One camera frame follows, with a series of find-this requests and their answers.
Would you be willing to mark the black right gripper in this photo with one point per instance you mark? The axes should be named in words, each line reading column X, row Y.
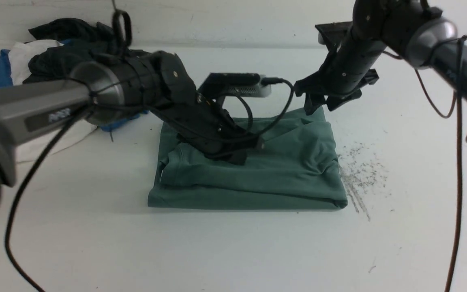
column 344, row 72

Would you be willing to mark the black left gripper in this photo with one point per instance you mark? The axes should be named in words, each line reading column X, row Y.
column 204, row 124

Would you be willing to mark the green long-sleeved shirt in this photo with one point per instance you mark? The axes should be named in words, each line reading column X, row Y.
column 298, row 169

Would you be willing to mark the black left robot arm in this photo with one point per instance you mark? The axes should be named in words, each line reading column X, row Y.
column 110, row 89

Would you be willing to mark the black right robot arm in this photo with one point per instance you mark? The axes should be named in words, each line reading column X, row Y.
column 416, row 32

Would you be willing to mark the dark grey shirt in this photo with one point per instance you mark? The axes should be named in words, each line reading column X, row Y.
column 79, row 42

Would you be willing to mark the white shirt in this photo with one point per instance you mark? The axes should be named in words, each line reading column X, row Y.
column 39, row 98

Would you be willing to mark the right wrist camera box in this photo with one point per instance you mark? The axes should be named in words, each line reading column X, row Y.
column 333, row 32

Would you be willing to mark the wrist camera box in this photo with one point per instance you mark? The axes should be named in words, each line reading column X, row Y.
column 231, row 84
column 333, row 32

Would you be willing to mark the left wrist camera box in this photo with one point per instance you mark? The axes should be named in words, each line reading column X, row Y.
column 231, row 84

